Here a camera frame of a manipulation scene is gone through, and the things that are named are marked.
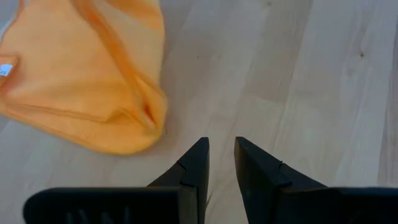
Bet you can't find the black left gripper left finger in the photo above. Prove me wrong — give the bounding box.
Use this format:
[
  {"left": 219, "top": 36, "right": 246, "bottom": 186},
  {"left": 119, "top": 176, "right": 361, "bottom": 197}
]
[{"left": 23, "top": 137, "right": 210, "bottom": 224}]

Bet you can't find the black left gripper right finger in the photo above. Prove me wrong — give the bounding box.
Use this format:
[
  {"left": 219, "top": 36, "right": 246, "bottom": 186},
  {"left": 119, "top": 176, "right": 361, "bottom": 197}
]
[{"left": 234, "top": 136, "right": 398, "bottom": 224}]

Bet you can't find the orange microfiber towel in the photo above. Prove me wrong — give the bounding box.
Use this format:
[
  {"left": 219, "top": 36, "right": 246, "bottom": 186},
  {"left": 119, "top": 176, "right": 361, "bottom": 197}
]
[{"left": 0, "top": 0, "right": 169, "bottom": 156}]

